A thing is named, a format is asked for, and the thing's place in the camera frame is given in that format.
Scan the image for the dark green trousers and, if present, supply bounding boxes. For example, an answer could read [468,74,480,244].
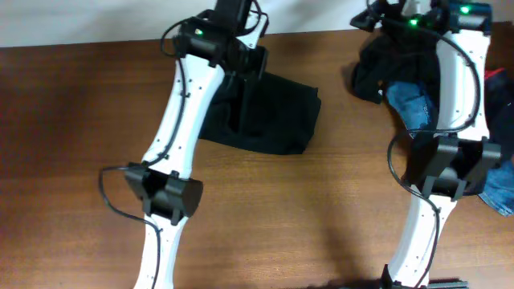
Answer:
[200,72,321,155]

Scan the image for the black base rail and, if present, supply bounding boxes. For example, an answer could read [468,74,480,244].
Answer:
[426,279,469,289]

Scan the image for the blue denim jeans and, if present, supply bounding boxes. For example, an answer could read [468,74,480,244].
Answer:
[386,81,513,217]

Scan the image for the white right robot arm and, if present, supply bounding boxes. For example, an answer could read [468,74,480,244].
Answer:
[351,1,501,289]

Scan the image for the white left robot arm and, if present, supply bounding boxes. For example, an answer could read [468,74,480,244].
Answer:
[124,1,269,288]

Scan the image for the dark navy garment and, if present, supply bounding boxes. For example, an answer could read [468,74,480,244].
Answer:
[351,32,513,146]

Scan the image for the red cloth piece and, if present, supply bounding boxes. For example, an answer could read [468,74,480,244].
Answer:
[484,67,505,80]

